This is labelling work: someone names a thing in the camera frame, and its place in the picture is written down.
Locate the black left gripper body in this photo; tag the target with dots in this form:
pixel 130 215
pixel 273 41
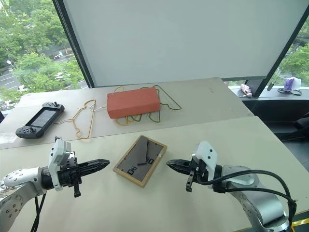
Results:
pixel 68 175

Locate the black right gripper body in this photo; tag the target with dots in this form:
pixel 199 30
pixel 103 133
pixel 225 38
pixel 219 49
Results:
pixel 196 172

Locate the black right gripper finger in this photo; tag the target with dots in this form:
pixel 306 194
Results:
pixel 179 169
pixel 179 163

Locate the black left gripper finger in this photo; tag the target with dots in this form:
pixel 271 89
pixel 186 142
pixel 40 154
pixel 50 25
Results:
pixel 94 169
pixel 95 162

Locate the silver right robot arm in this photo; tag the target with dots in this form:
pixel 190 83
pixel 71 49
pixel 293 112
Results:
pixel 256 193

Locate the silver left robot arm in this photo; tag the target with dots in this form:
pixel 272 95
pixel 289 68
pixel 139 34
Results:
pixel 17 183

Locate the black handheld game console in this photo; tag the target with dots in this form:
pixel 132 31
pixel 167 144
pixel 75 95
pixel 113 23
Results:
pixel 39 120

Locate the orange rectangular box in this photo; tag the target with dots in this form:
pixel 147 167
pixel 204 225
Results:
pixel 132 102

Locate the small black stick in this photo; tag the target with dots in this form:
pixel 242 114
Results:
pixel 271 86

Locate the black chair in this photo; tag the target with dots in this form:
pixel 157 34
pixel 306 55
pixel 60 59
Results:
pixel 303 125

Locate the white roller blind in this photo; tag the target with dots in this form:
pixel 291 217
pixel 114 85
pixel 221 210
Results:
pixel 183 38

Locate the purple and white package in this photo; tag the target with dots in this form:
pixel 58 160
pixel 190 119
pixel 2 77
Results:
pixel 290 83

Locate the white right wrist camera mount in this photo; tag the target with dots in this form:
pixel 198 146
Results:
pixel 208 157

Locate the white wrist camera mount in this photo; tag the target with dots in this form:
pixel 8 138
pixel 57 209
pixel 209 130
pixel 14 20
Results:
pixel 58 154
pixel 208 157

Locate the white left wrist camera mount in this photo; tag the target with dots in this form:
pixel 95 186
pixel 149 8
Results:
pixel 58 154

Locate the wooden picture frame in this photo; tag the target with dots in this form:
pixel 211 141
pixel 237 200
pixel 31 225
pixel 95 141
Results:
pixel 140 160

